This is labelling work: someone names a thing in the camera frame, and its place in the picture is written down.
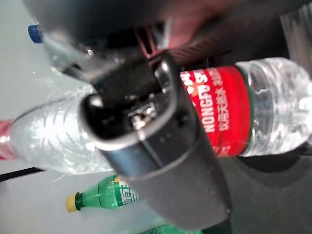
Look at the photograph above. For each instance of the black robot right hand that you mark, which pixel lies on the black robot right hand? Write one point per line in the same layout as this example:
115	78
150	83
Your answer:
170	158

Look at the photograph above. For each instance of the green sprite bottle yellow cap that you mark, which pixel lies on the green sprite bottle yellow cap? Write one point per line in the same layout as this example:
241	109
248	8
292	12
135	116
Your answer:
107	195
170	229

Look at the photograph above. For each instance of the red label water bottle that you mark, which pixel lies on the red label water bottle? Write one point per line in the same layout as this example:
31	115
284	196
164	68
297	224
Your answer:
226	109

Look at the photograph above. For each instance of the clear bottle blue cap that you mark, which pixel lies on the clear bottle blue cap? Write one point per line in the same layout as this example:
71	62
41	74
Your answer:
35	34

